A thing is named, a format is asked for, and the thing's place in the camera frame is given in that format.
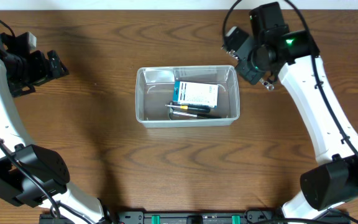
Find silver combination wrench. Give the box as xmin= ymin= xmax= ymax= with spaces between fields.
xmin=226 ymin=50 xmax=274 ymax=91

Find blue white screw box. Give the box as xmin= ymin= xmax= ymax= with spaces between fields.
xmin=173 ymin=81 xmax=219 ymax=108

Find black yellow screwdriver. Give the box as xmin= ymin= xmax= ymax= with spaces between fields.
xmin=166 ymin=105 xmax=211 ymax=113

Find clear plastic storage container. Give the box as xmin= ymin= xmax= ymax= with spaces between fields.
xmin=135 ymin=65 xmax=240 ymax=128

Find small black-handled hammer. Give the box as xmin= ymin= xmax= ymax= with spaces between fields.
xmin=168 ymin=111 xmax=221 ymax=119

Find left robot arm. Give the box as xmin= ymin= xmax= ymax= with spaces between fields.
xmin=0 ymin=20 xmax=112 ymax=223

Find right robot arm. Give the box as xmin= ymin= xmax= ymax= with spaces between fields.
xmin=224 ymin=27 xmax=358 ymax=220

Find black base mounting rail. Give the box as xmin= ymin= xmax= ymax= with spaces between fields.
xmin=39 ymin=209 xmax=351 ymax=224

